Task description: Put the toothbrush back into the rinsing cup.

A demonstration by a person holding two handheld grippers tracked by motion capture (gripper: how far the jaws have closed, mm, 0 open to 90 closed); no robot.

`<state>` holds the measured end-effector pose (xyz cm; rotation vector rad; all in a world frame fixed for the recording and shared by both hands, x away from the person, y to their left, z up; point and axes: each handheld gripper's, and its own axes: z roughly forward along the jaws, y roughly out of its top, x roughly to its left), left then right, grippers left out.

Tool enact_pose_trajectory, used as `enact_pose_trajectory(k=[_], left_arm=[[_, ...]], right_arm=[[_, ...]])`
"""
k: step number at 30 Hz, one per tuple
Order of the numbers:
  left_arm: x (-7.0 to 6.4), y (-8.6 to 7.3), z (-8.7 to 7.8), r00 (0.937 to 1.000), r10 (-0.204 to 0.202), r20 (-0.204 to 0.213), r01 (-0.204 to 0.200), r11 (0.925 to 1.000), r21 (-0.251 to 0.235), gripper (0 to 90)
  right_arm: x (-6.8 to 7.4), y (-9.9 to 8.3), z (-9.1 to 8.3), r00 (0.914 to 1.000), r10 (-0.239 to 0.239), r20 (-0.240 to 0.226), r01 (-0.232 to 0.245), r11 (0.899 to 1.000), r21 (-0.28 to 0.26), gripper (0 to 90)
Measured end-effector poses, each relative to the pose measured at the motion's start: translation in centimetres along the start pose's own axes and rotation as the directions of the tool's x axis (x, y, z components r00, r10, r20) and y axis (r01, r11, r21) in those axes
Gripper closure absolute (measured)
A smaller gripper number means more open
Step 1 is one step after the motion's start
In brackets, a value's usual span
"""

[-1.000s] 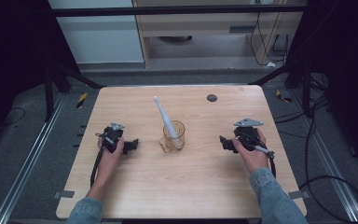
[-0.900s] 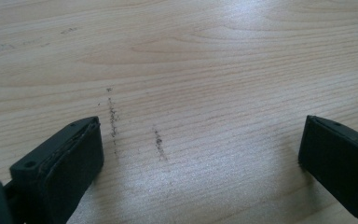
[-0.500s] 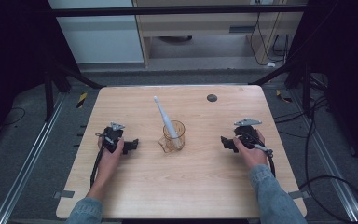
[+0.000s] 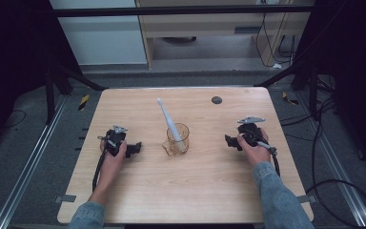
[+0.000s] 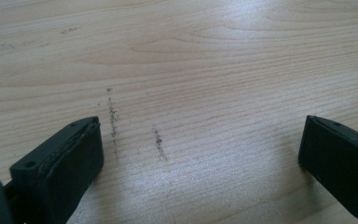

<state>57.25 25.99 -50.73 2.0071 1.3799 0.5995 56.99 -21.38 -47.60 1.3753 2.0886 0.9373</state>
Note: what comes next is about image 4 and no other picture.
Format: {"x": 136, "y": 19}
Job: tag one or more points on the white cabinet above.
{"x": 103, "y": 38}

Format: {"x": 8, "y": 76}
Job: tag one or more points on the yellow black striped tape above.
{"x": 289, "y": 99}
{"x": 83, "y": 102}

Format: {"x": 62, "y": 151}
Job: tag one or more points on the black metal stand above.
{"x": 54, "y": 89}
{"x": 305, "y": 79}

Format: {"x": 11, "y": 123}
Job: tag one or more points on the grey table edge bracket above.
{"x": 65, "y": 198}
{"x": 306, "y": 199}

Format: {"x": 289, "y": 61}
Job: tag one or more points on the person's right hand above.
{"x": 255, "y": 152}

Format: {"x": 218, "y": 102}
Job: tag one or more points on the light wooden desk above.
{"x": 209, "y": 25}

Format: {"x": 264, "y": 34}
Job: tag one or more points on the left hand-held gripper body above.
{"x": 115, "y": 140}

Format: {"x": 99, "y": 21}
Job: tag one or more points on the person's left hand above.
{"x": 111, "y": 165}

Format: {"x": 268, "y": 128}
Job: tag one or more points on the aluminium floor rail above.
{"x": 28, "y": 165}
{"x": 333, "y": 162}

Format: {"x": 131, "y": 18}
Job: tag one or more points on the white electric toothbrush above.
{"x": 170, "y": 122}

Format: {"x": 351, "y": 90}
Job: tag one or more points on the amber glass cup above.
{"x": 178, "y": 141}

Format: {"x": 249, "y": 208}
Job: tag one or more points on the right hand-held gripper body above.
{"x": 251, "y": 131}

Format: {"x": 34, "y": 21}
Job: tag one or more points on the black horizontal frame bar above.
{"x": 178, "y": 10}

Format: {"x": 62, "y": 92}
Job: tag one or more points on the grey round table grommet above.
{"x": 216, "y": 100}

